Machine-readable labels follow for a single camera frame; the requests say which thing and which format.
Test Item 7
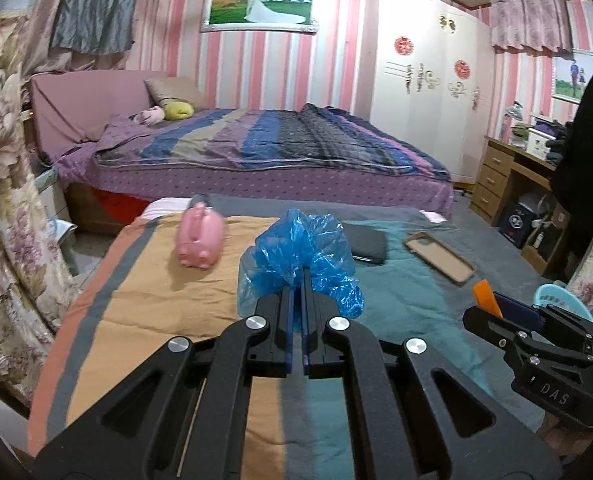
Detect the white box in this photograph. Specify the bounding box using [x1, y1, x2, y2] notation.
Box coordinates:
[527, 125, 553, 159]

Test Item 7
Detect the pink piggy bank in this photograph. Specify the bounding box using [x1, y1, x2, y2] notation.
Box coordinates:
[176, 202, 226, 270]

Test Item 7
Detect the striped table cloth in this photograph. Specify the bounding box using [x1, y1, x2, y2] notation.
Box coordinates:
[26, 194, 548, 480]

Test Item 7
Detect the striped purple blue blanket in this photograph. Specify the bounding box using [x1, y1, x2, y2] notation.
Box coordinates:
[96, 103, 452, 182]

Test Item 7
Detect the pink plush toy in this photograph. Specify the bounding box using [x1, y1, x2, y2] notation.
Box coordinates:
[135, 106, 166, 126]

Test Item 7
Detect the yellow plush toy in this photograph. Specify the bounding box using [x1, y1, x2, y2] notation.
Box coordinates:
[162, 100, 195, 122]

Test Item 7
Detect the wooden desk with drawers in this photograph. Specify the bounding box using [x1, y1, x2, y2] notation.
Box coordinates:
[471, 135, 573, 277]

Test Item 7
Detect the white wardrobe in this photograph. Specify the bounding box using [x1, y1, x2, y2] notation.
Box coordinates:
[367, 0, 493, 192]

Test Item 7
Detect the white bedside stand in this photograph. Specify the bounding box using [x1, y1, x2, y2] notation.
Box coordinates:
[36, 167, 78, 242]

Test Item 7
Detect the small framed photo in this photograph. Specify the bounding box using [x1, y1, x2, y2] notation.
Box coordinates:
[551, 50, 593, 105]

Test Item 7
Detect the pink hanging cloth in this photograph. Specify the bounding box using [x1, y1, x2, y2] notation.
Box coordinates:
[24, 0, 132, 75]

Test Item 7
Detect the blue plastic bag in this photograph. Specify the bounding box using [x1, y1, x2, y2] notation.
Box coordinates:
[236, 208, 365, 322]

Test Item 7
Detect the framed wedding picture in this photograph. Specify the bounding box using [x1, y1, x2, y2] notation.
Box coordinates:
[200, 0, 323, 35]

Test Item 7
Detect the dark hanging coat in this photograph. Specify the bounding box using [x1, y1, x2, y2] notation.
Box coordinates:
[549, 52, 593, 282]

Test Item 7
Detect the grey hanging cloth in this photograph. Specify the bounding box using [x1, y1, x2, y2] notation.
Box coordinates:
[51, 0, 142, 55]

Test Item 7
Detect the bed with purple sheet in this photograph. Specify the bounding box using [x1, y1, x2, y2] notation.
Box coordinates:
[29, 71, 455, 237]

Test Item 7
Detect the black laptop sleeve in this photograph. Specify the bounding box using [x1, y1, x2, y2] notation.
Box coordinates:
[344, 223, 389, 265]

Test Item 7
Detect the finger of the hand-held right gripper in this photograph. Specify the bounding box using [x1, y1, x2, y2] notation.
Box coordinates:
[493, 291, 593, 342]
[463, 305, 540, 362]

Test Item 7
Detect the pink window valance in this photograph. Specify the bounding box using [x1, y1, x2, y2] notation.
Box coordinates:
[491, 0, 575, 56]

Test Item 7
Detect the tan phone case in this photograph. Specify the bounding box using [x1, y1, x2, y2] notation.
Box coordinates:
[404, 231, 477, 287]

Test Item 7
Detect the brown pillow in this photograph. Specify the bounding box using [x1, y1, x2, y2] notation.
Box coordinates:
[144, 76, 208, 110]

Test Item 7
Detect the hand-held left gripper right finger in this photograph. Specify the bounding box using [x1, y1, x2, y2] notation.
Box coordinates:
[301, 266, 563, 480]

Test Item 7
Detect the black bag with emblem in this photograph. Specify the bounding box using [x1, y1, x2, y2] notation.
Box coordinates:
[499, 201, 535, 249]

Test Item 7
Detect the light blue plastic basket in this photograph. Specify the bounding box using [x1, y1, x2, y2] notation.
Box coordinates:
[533, 284, 593, 322]

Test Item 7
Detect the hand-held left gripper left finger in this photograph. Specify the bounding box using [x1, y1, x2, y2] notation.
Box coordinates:
[31, 266, 297, 480]

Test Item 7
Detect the red cloth under bed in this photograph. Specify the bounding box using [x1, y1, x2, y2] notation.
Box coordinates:
[99, 190, 150, 221]

